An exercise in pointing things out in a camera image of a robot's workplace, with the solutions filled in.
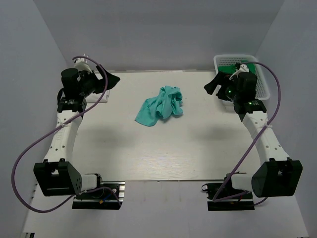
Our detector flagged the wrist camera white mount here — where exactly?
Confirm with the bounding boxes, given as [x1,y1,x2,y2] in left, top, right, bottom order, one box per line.
[73,58,93,73]
[229,63,249,80]

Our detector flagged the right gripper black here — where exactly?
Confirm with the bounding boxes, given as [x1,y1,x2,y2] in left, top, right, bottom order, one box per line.
[204,71,241,102]

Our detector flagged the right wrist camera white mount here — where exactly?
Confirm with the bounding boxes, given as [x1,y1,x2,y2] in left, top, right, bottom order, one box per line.
[229,63,249,80]

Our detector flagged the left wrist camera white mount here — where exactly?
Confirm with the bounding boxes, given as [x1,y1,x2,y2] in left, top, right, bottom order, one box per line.
[73,58,93,73]

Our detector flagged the green t shirt in basket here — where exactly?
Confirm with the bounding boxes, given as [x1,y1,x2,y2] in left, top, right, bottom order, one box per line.
[217,64,256,74]

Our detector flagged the folded white t shirt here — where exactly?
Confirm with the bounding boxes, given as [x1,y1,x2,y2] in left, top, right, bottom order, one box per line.
[86,90,110,104]

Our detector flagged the white plastic basket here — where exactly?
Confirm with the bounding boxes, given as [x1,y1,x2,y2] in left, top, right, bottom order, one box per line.
[213,54,270,101]

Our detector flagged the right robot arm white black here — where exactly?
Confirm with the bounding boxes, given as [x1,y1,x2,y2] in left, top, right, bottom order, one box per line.
[204,72,303,200]

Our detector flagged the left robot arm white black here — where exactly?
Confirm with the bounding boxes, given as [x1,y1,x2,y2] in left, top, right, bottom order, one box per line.
[33,64,120,198]

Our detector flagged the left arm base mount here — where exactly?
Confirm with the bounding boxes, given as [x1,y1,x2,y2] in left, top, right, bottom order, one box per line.
[72,181,125,210]

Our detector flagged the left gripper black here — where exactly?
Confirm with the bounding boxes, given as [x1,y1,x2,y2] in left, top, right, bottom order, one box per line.
[79,65,120,98]

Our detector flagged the teal t shirt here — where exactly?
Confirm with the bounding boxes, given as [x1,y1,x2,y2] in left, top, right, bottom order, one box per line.
[135,86,183,126]

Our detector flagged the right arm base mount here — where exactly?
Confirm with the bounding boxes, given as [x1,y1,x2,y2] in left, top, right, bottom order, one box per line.
[201,182,255,211]

